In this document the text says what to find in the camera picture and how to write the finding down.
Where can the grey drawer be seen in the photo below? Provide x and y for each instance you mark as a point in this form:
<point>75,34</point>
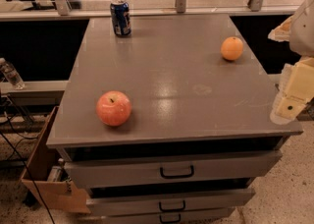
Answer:
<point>164,218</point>
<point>171,169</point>
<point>136,205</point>

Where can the blue soda can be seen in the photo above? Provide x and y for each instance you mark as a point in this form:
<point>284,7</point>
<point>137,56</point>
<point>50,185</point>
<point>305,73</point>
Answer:
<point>120,14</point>

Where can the clear plastic water bottle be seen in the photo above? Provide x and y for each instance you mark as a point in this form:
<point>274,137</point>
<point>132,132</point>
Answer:
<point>11,74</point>

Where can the grey drawer cabinet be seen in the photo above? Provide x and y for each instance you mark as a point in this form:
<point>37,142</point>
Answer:
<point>185,99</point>

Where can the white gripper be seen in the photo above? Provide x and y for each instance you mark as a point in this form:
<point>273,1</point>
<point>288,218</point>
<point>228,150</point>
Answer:
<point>303,32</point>

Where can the bottom grey drawer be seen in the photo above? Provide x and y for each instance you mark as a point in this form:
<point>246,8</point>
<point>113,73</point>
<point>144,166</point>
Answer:
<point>164,218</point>

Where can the middle grey drawer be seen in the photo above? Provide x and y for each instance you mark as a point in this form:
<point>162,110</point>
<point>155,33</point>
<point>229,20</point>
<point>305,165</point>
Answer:
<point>136,205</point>

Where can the red apple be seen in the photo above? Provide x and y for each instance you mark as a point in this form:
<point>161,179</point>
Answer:
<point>113,108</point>

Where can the orange fruit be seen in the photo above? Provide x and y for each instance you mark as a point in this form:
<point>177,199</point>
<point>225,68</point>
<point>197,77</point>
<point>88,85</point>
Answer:
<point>231,48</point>

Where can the brown cardboard box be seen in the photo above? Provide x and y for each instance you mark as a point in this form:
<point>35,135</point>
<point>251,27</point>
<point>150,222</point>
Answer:
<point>62,195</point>

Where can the top grey drawer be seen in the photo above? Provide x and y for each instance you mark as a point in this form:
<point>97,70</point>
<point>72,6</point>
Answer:
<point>171,169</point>

